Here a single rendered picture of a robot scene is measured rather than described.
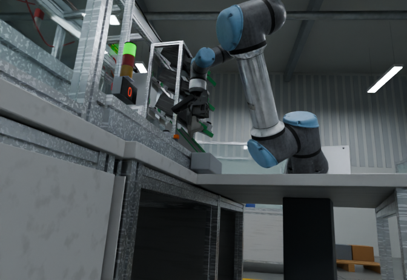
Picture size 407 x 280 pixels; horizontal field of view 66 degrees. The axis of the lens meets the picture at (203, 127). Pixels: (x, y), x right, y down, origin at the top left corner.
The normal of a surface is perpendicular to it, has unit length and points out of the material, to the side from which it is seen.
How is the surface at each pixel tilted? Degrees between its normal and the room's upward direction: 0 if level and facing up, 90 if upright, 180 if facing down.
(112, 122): 90
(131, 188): 90
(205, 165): 90
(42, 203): 90
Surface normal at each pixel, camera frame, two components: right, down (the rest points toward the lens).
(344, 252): -0.13, -0.29
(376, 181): -0.42, -0.28
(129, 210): 0.97, -0.01
